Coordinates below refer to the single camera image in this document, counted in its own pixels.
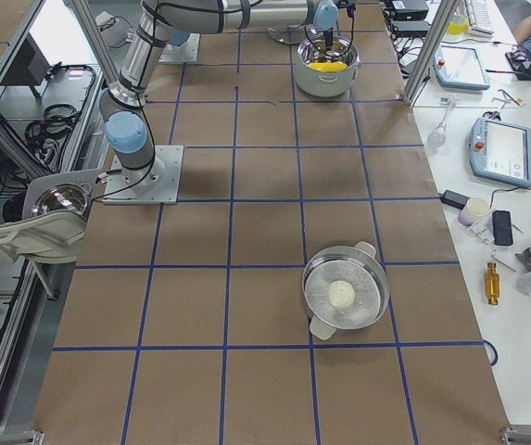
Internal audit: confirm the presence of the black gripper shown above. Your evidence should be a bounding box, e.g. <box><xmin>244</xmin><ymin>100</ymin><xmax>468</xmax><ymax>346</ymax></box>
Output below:
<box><xmin>322</xmin><ymin>28</ymin><xmax>334</xmax><ymax>51</ymax></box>

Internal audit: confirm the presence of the yellow toy corn cob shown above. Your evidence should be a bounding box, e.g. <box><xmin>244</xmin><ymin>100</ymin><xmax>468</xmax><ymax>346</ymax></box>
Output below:
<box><xmin>307</xmin><ymin>61</ymin><xmax>348</xmax><ymax>73</ymax></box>

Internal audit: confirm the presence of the glass pot lid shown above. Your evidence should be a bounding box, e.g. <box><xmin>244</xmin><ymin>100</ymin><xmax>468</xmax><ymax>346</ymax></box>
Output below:
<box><xmin>266</xmin><ymin>26</ymin><xmax>307</xmax><ymax>45</ymax></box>

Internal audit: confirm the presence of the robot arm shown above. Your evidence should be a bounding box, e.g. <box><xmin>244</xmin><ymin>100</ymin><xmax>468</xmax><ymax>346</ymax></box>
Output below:
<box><xmin>100</xmin><ymin>0</ymin><xmax>339</xmax><ymax>171</ymax></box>

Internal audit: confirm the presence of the pale green cooking pot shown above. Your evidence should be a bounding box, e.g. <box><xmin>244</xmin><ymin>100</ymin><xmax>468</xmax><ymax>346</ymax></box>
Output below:
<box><xmin>294</xmin><ymin>37</ymin><xmax>360</xmax><ymax>98</ymax></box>

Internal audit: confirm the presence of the steel steamer pot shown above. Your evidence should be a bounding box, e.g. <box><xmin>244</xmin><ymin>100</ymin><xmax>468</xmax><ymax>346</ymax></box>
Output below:
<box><xmin>301</xmin><ymin>241</ymin><xmax>390</xmax><ymax>340</ymax></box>

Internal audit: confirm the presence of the yellow tape roll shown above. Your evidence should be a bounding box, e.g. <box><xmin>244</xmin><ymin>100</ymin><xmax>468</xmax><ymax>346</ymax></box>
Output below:
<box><xmin>447</xmin><ymin>13</ymin><xmax>468</xmax><ymax>35</ymax></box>

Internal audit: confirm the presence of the far teach pendant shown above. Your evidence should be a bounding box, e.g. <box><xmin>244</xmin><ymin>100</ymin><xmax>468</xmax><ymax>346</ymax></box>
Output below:
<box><xmin>434</xmin><ymin>45</ymin><xmax>490</xmax><ymax>91</ymax></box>

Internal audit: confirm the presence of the teach pendant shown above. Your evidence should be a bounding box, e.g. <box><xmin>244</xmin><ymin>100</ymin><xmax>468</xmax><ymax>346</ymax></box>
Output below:
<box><xmin>468</xmin><ymin>118</ymin><xmax>531</xmax><ymax>188</ymax></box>
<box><xmin>434</xmin><ymin>45</ymin><xmax>490</xmax><ymax>91</ymax></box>

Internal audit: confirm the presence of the white keyboard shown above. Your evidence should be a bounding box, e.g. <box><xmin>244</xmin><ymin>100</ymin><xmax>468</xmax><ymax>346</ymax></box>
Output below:
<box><xmin>462</xmin><ymin>0</ymin><xmax>494</xmax><ymax>37</ymax></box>

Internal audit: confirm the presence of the black power adapter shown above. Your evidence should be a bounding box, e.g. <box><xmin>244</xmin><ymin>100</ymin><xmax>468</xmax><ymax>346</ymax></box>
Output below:
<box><xmin>439</xmin><ymin>189</ymin><xmax>469</xmax><ymax>210</ymax></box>

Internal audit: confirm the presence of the near teach pendant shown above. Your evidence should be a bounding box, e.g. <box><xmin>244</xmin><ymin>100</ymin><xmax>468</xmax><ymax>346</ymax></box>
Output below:
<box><xmin>468</xmin><ymin>118</ymin><xmax>531</xmax><ymax>188</ymax></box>

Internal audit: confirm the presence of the white plastic cup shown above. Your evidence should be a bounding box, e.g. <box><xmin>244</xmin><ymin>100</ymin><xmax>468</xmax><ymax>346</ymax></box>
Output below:
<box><xmin>458</xmin><ymin>197</ymin><xmax>490</xmax><ymax>226</ymax></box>

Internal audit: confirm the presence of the black smartphone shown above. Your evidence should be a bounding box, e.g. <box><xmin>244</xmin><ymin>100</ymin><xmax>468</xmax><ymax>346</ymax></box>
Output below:
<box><xmin>492</xmin><ymin>210</ymin><xmax>513</xmax><ymax>247</ymax></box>

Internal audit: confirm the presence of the white steamed bun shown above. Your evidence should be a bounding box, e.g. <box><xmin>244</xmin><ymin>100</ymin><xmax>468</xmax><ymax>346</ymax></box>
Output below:
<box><xmin>326</xmin><ymin>280</ymin><xmax>356</xmax><ymax>310</ymax></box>

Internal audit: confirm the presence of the gold metal cylinder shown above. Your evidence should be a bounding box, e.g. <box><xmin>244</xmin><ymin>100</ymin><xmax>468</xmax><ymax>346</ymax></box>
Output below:
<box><xmin>484</xmin><ymin>261</ymin><xmax>500</xmax><ymax>306</ymax></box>

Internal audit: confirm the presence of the aluminium frame post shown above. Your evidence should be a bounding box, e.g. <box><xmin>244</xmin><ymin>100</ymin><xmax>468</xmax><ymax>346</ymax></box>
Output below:
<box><xmin>401</xmin><ymin>0</ymin><xmax>460</xmax><ymax>106</ymax></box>

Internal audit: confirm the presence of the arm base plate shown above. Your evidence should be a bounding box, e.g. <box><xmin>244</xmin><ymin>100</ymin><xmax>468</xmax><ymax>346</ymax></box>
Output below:
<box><xmin>159</xmin><ymin>30</ymin><xmax>200</xmax><ymax>64</ymax></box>
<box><xmin>101</xmin><ymin>145</ymin><xmax>184</xmax><ymax>205</ymax></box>

